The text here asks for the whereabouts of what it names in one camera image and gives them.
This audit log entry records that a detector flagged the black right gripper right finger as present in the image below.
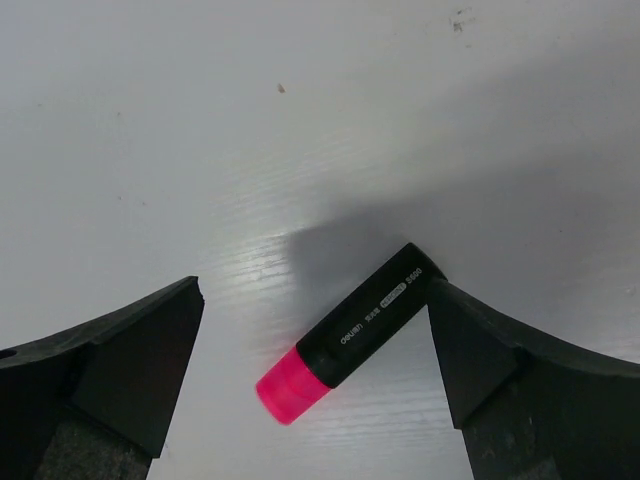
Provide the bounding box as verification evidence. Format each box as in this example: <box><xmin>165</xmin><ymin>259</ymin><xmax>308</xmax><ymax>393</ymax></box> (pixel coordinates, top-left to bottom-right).
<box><xmin>427</xmin><ymin>280</ymin><xmax>639</xmax><ymax>479</ymax></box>

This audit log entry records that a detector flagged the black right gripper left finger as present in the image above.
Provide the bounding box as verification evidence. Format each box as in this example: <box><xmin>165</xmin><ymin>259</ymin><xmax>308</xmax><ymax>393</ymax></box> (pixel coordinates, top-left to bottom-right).
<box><xmin>1</xmin><ymin>276</ymin><xmax>204</xmax><ymax>479</ymax></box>

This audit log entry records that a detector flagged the pink highlighter marker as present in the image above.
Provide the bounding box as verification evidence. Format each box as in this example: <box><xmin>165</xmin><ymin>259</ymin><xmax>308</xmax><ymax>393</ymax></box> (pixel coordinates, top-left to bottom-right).
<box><xmin>255</xmin><ymin>243</ymin><xmax>446</xmax><ymax>425</ymax></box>

